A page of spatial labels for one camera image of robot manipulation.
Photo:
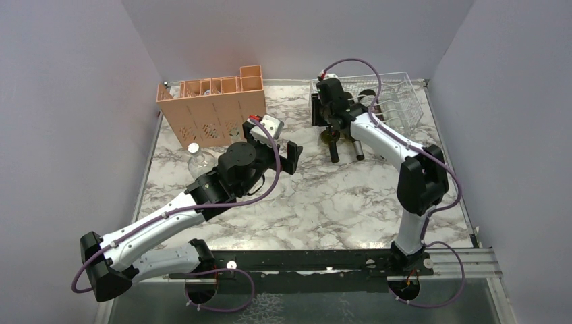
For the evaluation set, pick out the green wine bottle silver neck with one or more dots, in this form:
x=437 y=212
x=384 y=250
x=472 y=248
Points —
x=357 y=148

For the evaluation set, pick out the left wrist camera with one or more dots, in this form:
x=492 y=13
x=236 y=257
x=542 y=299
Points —
x=268 y=127

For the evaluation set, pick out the peach plastic crate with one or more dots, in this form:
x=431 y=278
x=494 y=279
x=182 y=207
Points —
x=207 y=109

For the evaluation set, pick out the clear bottle silver cap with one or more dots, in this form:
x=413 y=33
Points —
x=200 y=162

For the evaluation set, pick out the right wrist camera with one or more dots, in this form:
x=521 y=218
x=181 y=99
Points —
x=324 y=75

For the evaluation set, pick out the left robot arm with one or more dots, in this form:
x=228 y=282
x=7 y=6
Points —
x=112 y=263

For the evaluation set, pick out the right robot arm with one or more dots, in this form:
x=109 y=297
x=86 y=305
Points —
x=422 y=179

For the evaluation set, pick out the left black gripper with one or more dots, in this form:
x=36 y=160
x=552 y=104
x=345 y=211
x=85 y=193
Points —
x=289 y=163

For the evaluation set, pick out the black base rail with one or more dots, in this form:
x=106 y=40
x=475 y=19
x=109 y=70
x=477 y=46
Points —
x=300 y=271

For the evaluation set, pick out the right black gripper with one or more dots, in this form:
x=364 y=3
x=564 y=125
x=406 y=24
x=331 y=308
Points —
x=316 y=119

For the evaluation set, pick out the white wire wine rack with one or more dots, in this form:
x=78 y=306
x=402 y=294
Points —
x=397 y=87

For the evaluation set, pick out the green Primitivo wine bottle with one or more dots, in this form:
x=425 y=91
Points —
x=369 y=97

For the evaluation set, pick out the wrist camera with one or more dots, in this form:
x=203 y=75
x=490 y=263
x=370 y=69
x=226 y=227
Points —
x=324 y=75
x=268 y=127

